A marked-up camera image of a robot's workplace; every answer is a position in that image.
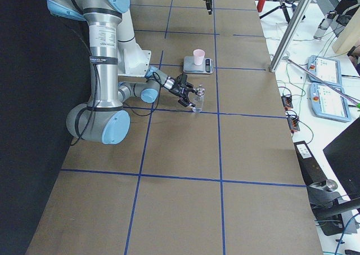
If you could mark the pink plastic cup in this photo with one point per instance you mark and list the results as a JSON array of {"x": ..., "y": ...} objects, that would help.
[{"x": 198, "y": 57}]

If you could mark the silver digital kitchen scale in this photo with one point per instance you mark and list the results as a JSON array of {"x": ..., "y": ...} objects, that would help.
[{"x": 189, "y": 66}]

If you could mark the black tripod leg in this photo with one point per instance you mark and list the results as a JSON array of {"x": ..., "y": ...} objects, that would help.
[{"x": 284, "y": 6}]

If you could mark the orange black terminal block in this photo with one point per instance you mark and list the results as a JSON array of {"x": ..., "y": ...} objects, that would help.
[{"x": 287, "y": 102}]

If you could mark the far blue teach pendant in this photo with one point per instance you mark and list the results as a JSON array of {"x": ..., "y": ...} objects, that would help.
[{"x": 326, "y": 69}]

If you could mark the blue teach pendant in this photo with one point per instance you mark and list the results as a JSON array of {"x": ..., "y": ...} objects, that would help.
[
  {"x": 326, "y": 69},
  {"x": 327, "y": 103}
]

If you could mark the near blue teach pendant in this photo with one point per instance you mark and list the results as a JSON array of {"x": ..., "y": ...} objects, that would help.
[{"x": 327, "y": 103}]

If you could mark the black box with label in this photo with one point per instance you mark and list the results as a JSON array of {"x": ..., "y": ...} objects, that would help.
[{"x": 312, "y": 173}]

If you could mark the black monitor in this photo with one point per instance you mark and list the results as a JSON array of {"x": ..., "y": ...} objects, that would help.
[{"x": 342, "y": 155}]

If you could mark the aluminium frame post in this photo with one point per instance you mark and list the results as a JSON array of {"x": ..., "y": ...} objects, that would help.
[{"x": 289, "y": 33}]

